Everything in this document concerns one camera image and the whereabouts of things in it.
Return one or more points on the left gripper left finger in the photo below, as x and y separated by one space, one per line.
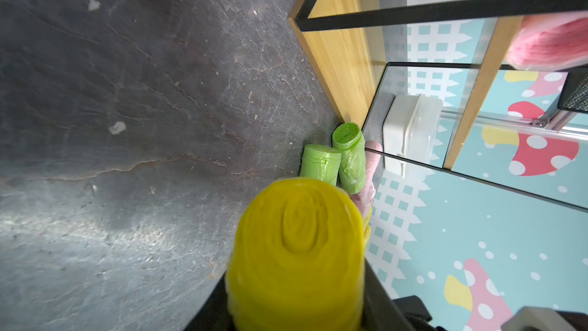
214 314

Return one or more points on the black wire mesh basket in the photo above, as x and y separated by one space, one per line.
574 94

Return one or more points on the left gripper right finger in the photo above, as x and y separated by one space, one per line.
380 312

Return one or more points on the wooden three-tier shelf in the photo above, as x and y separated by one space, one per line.
499 127

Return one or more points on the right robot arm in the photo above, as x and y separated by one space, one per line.
527 318

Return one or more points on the green roll centre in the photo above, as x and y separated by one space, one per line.
320 162

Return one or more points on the white plastic storage box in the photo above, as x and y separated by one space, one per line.
409 131

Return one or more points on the yellow roll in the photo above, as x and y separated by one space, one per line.
298 260

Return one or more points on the green roll near shelf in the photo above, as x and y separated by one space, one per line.
349 141

